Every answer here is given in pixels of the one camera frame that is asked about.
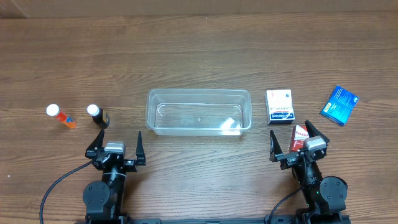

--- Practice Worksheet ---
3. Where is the orange tube white cap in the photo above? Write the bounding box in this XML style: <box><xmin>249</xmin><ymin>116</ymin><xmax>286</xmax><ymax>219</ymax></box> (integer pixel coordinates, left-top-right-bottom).
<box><xmin>46</xmin><ymin>104</ymin><xmax>77</xmax><ymax>129</ymax></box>

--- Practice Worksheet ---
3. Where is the red Panadol box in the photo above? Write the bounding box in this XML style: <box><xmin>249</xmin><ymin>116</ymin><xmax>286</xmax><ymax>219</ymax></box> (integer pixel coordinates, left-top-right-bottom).
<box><xmin>289</xmin><ymin>125</ymin><xmax>309</xmax><ymax>152</ymax></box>

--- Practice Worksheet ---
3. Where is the dark bottle white cap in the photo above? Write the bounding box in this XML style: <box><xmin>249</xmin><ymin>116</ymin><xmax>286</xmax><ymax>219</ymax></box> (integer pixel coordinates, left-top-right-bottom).
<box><xmin>86</xmin><ymin>104</ymin><xmax>109</xmax><ymax>129</ymax></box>

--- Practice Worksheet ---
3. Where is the white blue plaster box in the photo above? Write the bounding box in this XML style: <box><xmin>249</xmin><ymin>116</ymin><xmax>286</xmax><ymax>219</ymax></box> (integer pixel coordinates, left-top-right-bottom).
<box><xmin>265</xmin><ymin>90</ymin><xmax>295</xmax><ymax>124</ymax></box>

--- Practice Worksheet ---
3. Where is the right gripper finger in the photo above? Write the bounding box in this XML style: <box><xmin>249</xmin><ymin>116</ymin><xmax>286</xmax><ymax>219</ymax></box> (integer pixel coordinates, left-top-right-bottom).
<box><xmin>305</xmin><ymin>120</ymin><xmax>330</xmax><ymax>144</ymax></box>
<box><xmin>270</xmin><ymin>130</ymin><xmax>284</xmax><ymax>157</ymax></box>

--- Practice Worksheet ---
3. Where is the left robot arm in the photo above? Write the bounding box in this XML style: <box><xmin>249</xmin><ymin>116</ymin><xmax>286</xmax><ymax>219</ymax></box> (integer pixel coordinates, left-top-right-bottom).
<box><xmin>83</xmin><ymin>129</ymin><xmax>146</xmax><ymax>224</ymax></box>

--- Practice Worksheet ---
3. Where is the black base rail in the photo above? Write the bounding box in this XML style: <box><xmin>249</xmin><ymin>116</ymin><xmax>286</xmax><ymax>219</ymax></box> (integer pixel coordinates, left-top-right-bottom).
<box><xmin>127</xmin><ymin>215</ymin><xmax>297</xmax><ymax>224</ymax></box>

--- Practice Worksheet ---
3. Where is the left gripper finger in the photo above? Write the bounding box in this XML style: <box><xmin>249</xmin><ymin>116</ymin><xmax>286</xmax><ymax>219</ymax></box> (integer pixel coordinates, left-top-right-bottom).
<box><xmin>86</xmin><ymin>129</ymin><xmax>104</xmax><ymax>152</ymax></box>
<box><xmin>136</xmin><ymin>131</ymin><xmax>146</xmax><ymax>160</ymax></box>

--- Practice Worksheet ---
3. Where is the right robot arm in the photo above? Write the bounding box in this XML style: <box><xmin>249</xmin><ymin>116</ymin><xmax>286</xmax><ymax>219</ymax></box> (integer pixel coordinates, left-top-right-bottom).
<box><xmin>264</xmin><ymin>120</ymin><xmax>351</xmax><ymax>223</ymax></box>

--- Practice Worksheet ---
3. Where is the clear plastic container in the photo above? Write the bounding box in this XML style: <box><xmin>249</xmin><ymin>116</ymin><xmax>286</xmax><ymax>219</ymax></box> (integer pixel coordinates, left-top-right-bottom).
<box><xmin>146</xmin><ymin>88</ymin><xmax>252</xmax><ymax>136</ymax></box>

